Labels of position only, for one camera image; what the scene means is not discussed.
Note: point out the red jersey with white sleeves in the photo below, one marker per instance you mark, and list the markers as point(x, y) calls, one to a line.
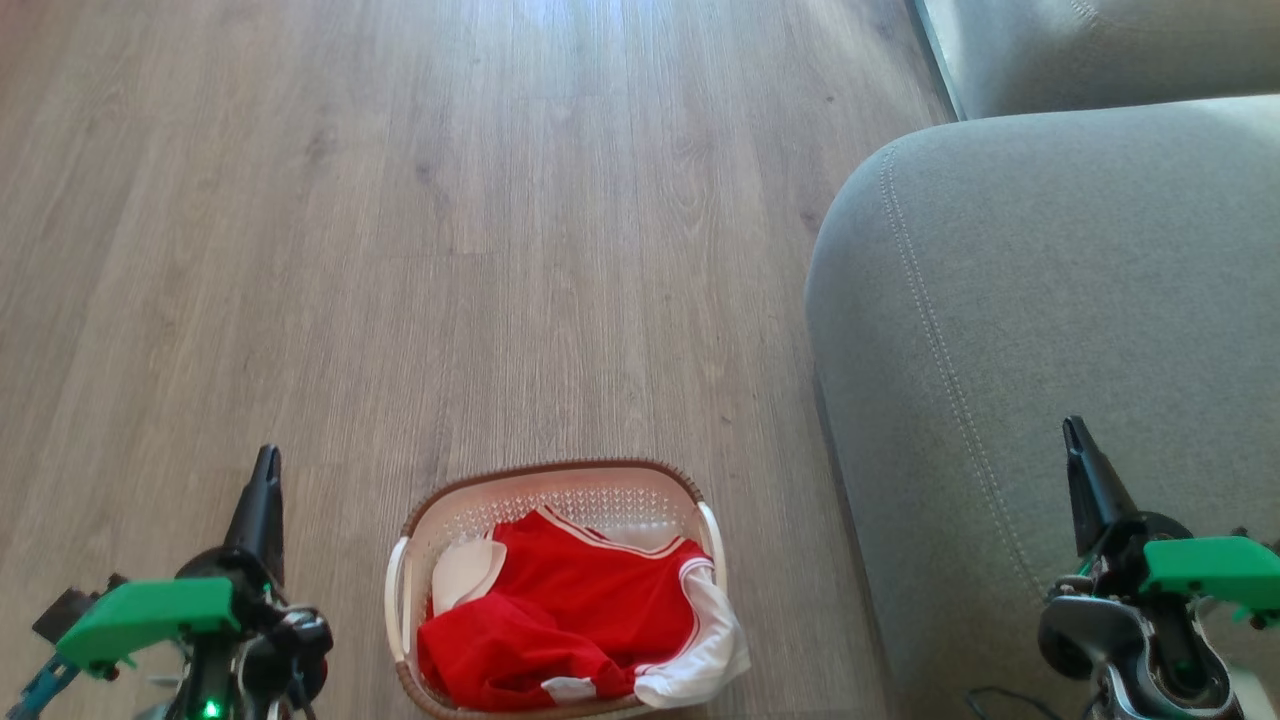
point(590, 590)

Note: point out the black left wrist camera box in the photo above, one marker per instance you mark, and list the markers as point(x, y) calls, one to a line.
point(70, 608)

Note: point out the white brown-rimmed laundry basket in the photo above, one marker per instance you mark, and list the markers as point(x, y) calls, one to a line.
point(560, 495)

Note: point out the grey fabric sofa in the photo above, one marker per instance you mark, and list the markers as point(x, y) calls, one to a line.
point(1050, 300)

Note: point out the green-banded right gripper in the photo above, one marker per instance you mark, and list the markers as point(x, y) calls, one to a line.
point(1200, 570)

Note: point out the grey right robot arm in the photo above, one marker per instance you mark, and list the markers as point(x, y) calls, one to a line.
point(1140, 650)

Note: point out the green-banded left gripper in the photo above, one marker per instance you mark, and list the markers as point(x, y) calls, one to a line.
point(150, 615)

